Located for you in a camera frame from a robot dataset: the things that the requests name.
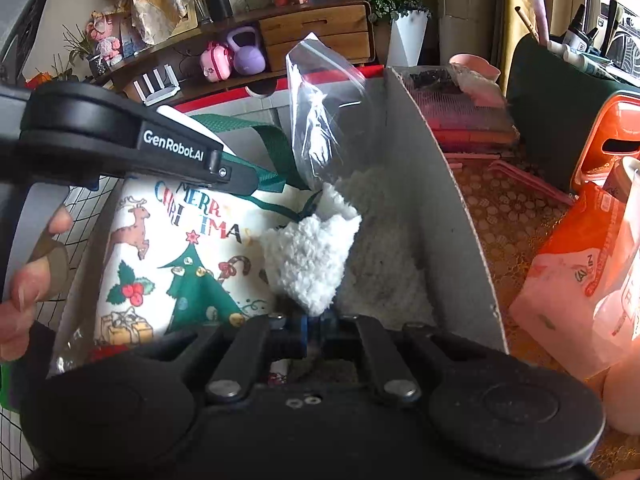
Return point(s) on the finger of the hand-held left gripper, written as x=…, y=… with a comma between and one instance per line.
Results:
x=230, y=172

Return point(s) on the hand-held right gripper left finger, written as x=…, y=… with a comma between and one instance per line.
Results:
x=300, y=335

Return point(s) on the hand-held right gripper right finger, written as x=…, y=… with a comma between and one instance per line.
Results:
x=331, y=334

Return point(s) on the white fluffy cloth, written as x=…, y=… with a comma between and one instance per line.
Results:
x=310, y=260

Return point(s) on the white fleece cloth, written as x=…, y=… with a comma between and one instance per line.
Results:
x=390, y=270

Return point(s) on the clear plastic bag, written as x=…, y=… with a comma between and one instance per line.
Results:
x=330, y=110

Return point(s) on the red cardboard box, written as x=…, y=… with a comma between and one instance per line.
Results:
x=440, y=210

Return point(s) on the person's left hand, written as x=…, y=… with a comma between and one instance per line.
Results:
x=20, y=325

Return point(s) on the small plant black pot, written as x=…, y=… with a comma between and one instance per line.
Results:
x=95, y=62

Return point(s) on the pink plush doll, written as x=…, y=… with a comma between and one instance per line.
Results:
x=107, y=42

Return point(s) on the white router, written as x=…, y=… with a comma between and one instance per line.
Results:
x=157, y=92

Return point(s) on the dark wooden sideboard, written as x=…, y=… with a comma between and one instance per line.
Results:
x=200, y=85

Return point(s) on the pink toy case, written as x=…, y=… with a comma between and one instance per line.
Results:
x=216, y=62

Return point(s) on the purple kettlebell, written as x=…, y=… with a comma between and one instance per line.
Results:
x=247, y=57

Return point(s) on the cream lace cloth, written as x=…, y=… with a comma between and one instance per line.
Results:
x=150, y=0

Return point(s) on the wooden drawer cabinet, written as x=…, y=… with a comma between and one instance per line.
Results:
x=320, y=35

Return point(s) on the black speaker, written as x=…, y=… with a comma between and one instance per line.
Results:
x=218, y=2

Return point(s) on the potted plant white pot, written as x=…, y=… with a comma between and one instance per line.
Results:
x=407, y=35

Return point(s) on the orange and pink plastic bag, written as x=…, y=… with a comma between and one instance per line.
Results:
x=565, y=290

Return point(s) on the pink bowl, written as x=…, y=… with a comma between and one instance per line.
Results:
x=475, y=66

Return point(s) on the dark green brush holder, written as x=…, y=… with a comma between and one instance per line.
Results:
x=545, y=95

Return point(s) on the yellow curtain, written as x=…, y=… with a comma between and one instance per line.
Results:
x=522, y=20

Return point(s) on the pink tube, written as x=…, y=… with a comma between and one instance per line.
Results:
x=540, y=15

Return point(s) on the orange plastic stool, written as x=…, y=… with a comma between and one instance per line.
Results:
x=610, y=125

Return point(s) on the black paint brush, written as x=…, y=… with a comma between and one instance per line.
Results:
x=611, y=15

